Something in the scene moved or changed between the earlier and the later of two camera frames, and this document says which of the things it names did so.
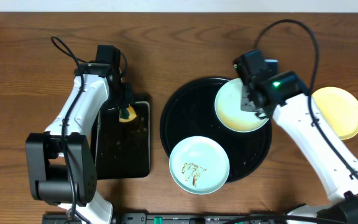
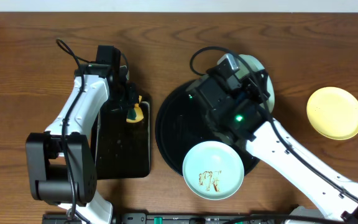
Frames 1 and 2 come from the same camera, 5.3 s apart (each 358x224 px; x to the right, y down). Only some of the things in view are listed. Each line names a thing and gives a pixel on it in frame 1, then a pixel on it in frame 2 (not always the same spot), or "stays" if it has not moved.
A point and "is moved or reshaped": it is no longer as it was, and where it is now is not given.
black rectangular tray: x=123 y=149 stays
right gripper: x=247 y=103 to x=251 y=84
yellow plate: x=340 y=110 stays
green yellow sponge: x=128 y=114 is moved or reshaped
